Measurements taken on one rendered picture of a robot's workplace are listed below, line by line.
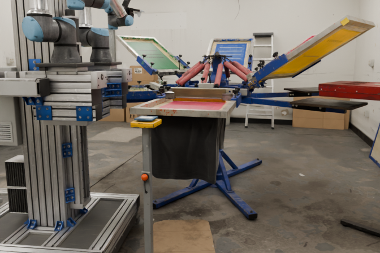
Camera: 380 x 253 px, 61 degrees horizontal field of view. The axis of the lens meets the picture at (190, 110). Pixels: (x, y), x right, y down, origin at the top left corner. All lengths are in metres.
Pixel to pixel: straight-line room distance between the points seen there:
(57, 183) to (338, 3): 5.67
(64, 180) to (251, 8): 5.18
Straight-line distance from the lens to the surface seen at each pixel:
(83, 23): 2.42
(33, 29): 1.75
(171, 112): 1.89
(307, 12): 6.59
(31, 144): 2.22
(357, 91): 2.42
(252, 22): 6.56
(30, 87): 1.78
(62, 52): 1.83
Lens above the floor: 1.28
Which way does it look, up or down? 9 degrees down
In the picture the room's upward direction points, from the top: straight up
